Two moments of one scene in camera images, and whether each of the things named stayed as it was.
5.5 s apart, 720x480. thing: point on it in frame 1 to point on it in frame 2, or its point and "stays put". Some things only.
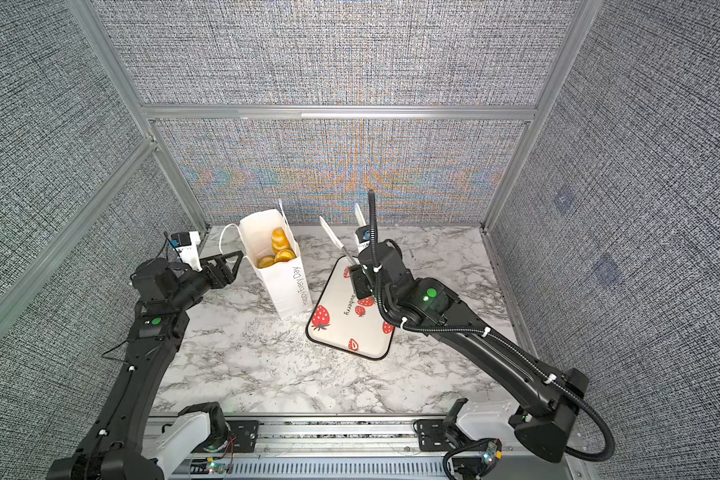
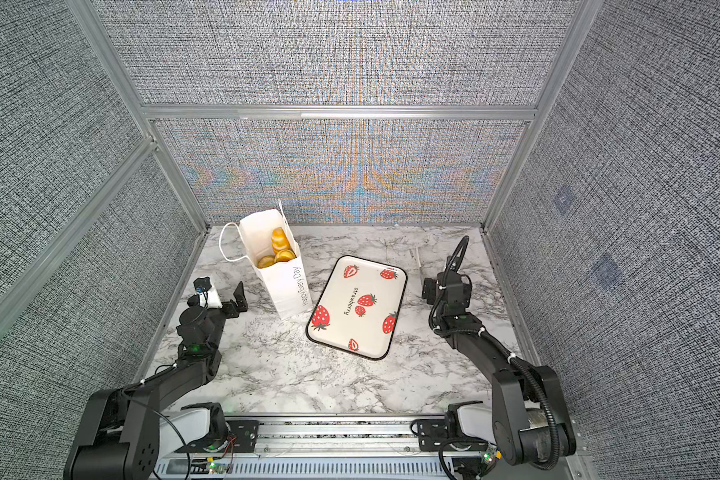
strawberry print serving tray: x=345 y=323 stays put
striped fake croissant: x=280 y=242 stays put
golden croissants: x=280 y=256 stays put
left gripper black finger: x=239 y=254 to x=239 y=295
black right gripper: x=359 y=279 to x=430 y=290
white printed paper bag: x=266 y=240 stays put
